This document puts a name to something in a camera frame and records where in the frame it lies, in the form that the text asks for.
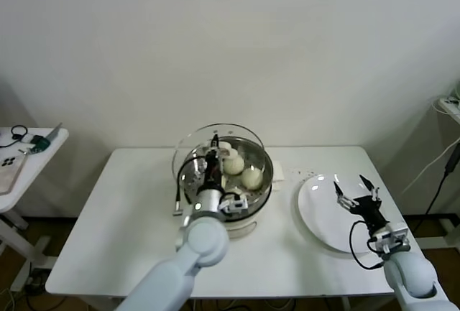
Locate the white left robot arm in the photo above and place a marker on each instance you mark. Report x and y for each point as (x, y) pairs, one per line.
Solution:
(205, 242)

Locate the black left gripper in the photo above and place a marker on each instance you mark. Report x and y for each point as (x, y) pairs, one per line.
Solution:
(212, 174)

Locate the white main table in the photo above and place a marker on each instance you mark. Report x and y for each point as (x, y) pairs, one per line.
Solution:
(287, 271)

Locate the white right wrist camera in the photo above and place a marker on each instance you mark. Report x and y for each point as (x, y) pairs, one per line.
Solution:
(395, 235)

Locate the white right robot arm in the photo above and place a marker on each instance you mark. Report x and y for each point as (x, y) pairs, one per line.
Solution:
(406, 271)

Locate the white power strip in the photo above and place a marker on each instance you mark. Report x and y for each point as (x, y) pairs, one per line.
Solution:
(449, 104)

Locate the phone in clear case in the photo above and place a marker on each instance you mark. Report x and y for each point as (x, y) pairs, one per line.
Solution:
(9, 172)

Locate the white side table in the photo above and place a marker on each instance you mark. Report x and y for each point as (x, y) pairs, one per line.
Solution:
(36, 167)

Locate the white round plate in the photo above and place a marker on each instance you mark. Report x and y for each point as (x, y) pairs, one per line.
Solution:
(316, 210)

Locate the black power adapter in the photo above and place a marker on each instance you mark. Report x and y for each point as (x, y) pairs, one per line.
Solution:
(452, 160)

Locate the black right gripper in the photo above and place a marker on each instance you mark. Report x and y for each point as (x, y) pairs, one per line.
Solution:
(368, 214)

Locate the perforated steel steamer basket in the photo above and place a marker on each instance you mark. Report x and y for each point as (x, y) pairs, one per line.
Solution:
(269, 178)

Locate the white electric cooker base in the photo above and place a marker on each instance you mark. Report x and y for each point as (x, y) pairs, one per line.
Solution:
(278, 176)

